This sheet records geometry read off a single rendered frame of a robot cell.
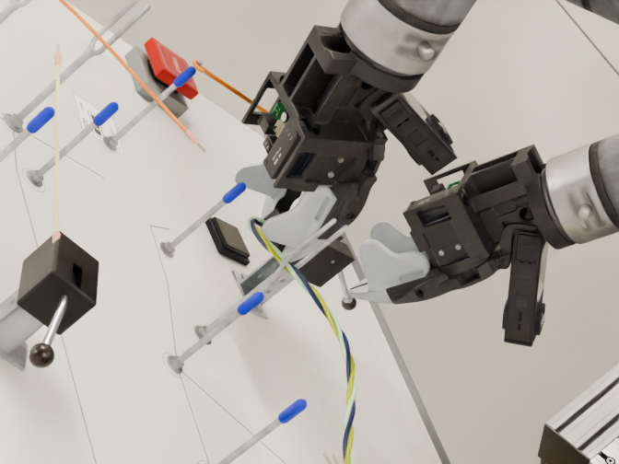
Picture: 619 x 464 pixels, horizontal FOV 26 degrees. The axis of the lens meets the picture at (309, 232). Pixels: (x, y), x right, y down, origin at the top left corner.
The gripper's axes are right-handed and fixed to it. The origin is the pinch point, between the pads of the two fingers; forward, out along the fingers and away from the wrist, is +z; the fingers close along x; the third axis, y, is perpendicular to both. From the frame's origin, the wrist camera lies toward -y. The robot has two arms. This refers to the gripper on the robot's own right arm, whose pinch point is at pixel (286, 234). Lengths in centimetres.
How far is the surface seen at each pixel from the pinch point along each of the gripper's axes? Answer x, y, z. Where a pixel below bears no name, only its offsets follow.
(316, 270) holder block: 2.1, -3.2, 2.1
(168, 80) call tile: -23.1, 0.7, 4.5
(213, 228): -6.4, 1.4, 6.5
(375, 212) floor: -85, -103, 84
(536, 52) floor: -117, -153, 63
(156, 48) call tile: -26.4, 1.2, 3.5
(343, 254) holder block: 2.1, -4.8, 0.1
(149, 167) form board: -11.8, 6.4, 4.8
